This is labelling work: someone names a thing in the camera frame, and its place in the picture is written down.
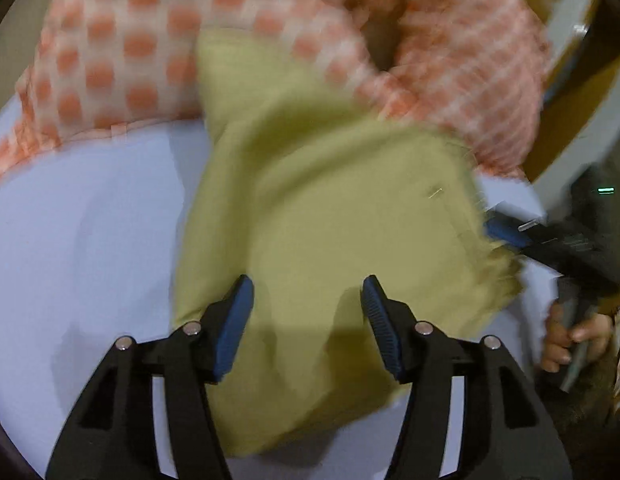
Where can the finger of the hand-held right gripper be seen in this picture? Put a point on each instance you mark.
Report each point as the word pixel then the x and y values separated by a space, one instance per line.
pixel 509 232

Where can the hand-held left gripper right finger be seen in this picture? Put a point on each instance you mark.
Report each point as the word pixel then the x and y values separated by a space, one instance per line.
pixel 382 325

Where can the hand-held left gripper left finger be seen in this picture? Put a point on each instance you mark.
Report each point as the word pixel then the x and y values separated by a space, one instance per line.
pixel 236 325

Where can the olive green pants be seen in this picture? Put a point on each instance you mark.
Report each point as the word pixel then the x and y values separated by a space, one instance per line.
pixel 310 220

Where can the person's right hand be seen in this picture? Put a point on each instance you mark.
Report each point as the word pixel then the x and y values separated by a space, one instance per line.
pixel 572 340

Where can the wooden furniture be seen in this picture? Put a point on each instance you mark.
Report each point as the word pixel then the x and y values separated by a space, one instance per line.
pixel 569 65

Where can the orange checkered blanket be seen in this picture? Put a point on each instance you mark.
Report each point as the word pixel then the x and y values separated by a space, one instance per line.
pixel 270 40

